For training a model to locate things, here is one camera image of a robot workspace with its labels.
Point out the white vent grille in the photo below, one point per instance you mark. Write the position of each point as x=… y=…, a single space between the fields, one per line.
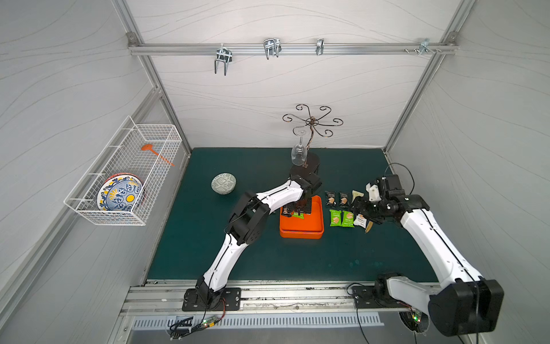
x=264 y=321

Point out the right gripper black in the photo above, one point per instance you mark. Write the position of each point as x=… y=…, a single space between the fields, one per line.
x=370 y=211

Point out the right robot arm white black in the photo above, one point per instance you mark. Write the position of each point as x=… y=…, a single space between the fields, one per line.
x=465 y=302

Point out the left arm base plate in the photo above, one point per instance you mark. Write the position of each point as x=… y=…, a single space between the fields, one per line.
x=199 y=300

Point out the metal hook left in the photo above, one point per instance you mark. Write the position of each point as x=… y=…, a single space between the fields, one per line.
x=224 y=57

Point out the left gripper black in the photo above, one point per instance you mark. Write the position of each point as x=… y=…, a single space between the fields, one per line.
x=298 y=206

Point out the metal hook middle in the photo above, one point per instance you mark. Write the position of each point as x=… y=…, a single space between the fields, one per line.
x=272 y=47

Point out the green patterned bowl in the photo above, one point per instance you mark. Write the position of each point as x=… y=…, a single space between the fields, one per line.
x=224 y=183

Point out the metal hook small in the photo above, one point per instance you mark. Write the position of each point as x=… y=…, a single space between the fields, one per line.
x=320 y=47

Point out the aluminium top rail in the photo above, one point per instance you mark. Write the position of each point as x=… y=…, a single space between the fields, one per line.
x=288 y=49

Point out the colourful patterned plate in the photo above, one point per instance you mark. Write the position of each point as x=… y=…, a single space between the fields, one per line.
x=120 y=193

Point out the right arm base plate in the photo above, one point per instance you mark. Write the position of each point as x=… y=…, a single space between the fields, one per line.
x=373 y=296

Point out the orange spatula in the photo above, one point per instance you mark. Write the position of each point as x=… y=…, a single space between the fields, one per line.
x=150 y=147

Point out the white cookie packet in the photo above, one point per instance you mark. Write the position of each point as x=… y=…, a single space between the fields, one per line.
x=360 y=221

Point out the orange storage box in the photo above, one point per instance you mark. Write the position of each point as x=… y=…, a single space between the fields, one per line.
x=311 y=227

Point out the metal hook right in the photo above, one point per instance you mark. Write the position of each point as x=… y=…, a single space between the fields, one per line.
x=423 y=48

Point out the black cookie packet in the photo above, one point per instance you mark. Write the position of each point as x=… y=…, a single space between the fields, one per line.
x=331 y=200
x=343 y=200
x=286 y=212

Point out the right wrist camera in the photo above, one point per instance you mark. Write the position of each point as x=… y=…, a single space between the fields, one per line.
x=384 y=188

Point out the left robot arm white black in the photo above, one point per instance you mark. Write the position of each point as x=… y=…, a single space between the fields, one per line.
x=246 y=225

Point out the clear wine glass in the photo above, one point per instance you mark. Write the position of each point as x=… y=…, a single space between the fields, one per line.
x=300 y=151

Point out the white wire basket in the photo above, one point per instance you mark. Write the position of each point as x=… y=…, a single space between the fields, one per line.
x=123 y=154

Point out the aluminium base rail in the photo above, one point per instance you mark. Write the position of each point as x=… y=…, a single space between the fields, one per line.
x=166 y=297

